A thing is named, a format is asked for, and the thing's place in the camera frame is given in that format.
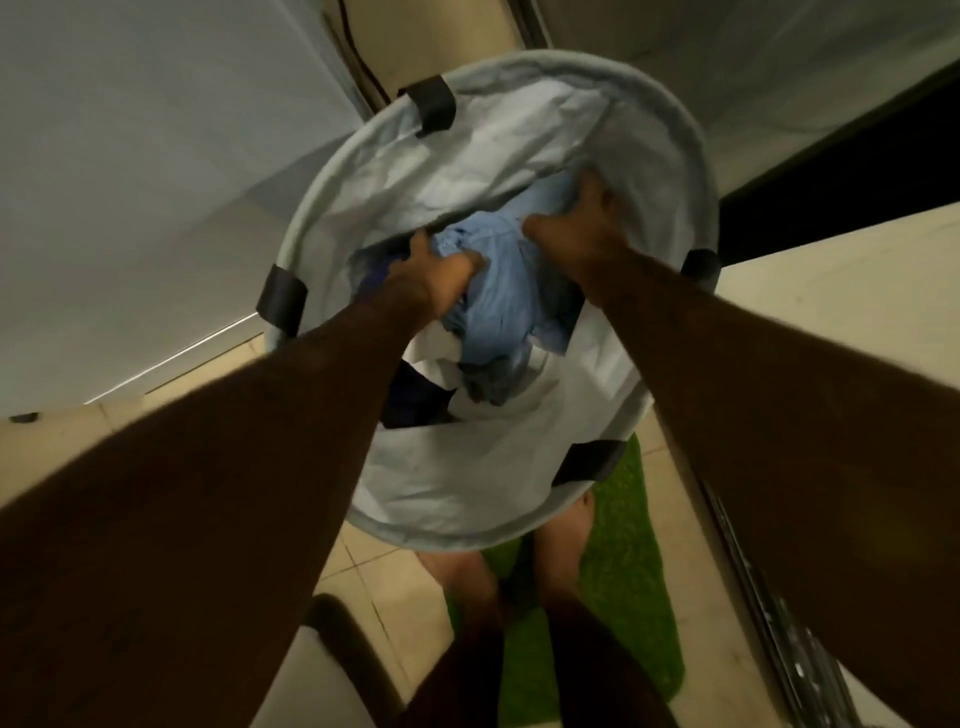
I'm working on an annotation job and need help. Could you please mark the person's left leg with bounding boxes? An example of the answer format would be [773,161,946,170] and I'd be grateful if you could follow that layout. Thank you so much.
[417,549,519,728]

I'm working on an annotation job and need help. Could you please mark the light blue garment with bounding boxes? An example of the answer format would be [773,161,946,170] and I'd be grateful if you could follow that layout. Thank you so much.
[431,174,588,406]

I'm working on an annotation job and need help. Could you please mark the white garment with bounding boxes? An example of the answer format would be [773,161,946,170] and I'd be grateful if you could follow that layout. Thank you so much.
[403,324,489,410]

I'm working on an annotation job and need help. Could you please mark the metal sliding door track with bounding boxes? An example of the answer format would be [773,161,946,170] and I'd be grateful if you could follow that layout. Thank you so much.
[693,472,864,728]

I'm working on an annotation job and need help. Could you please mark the person's right forearm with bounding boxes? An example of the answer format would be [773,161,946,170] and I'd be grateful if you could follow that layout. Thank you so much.
[594,247,960,728]

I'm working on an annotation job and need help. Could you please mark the dark blue garment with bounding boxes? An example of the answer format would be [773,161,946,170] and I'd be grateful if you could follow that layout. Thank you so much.
[358,247,460,430]

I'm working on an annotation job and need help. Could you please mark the person's right leg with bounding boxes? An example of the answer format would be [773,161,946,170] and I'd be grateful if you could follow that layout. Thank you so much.
[534,491,680,728]

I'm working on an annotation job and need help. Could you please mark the green grass mat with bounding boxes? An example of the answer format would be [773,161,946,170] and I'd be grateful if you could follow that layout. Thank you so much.
[447,433,686,728]

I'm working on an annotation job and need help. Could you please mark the person's left forearm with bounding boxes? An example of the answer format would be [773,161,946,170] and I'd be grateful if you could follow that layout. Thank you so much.
[0,291,438,728]

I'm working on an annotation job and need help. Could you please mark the person's leg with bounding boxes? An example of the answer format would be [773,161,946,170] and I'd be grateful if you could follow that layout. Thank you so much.
[417,549,519,728]
[534,491,680,728]

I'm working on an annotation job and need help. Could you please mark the person's right hand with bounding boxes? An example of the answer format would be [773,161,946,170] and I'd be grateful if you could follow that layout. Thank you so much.
[521,171,640,307]

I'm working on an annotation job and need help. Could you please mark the white appliance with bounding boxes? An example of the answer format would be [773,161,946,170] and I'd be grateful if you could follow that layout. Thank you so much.
[0,0,376,426]

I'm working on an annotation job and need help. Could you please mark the grey fabric laundry basket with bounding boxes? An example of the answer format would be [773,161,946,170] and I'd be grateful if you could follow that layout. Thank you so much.
[257,48,723,553]

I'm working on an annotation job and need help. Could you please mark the person's left hand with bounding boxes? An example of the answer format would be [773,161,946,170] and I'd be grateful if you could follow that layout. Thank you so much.
[384,228,486,325]

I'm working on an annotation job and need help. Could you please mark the black cable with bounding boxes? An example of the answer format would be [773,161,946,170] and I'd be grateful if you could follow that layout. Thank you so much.
[335,0,394,108]

